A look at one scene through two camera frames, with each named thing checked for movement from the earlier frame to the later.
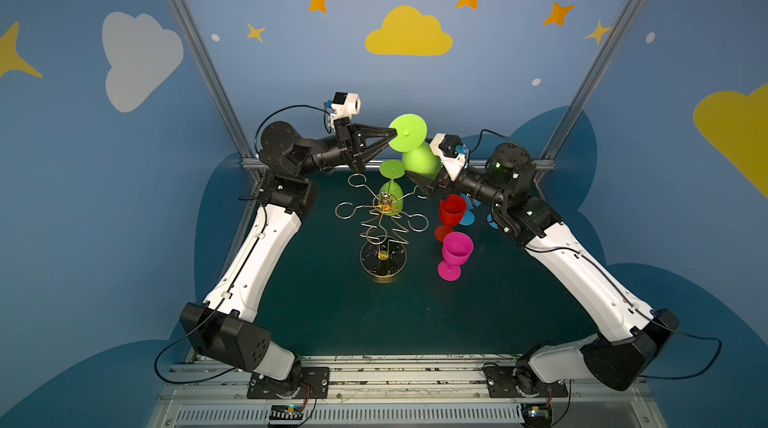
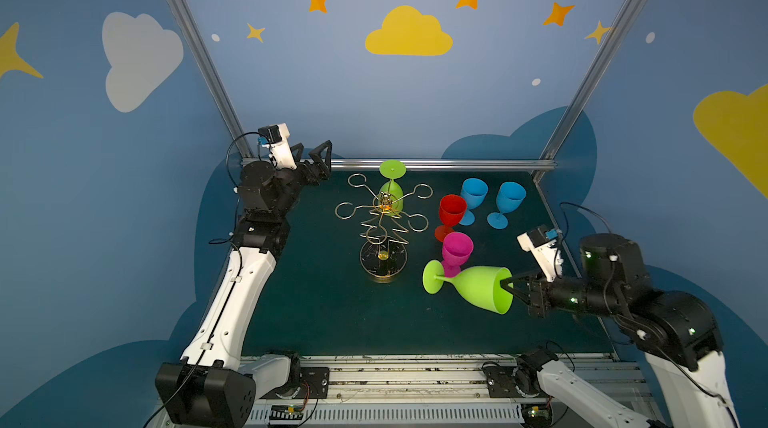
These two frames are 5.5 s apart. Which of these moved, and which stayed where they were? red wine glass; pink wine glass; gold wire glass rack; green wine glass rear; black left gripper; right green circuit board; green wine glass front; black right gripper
Moved: black right gripper; black left gripper; green wine glass front
Stayed: pink wine glass; red wine glass; gold wire glass rack; right green circuit board; green wine glass rear
